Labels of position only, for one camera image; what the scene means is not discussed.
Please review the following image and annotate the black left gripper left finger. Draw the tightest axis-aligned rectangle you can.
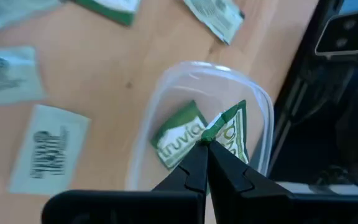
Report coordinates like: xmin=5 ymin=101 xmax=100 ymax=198
xmin=40 ymin=140 xmax=210 ymax=224

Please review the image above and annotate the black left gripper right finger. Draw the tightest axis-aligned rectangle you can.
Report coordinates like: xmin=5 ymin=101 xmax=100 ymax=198
xmin=208 ymin=139 xmax=358 ymax=224

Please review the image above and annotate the green white sweetener packet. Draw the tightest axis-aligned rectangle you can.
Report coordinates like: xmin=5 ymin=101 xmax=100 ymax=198
xmin=0 ymin=45 xmax=47 ymax=107
xmin=71 ymin=0 xmax=142 ymax=27
xmin=150 ymin=100 xmax=210 ymax=171
xmin=200 ymin=99 xmax=250 ymax=166
xmin=182 ymin=0 xmax=246 ymax=46
xmin=8 ymin=104 xmax=92 ymax=196
xmin=0 ymin=0 xmax=62 ymax=34

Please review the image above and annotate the clear plastic bin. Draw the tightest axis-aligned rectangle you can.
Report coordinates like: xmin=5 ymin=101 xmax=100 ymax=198
xmin=124 ymin=60 xmax=275 ymax=192

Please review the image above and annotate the black table-level camera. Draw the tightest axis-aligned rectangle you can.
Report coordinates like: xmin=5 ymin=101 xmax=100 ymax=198
xmin=314 ymin=8 xmax=358 ymax=60

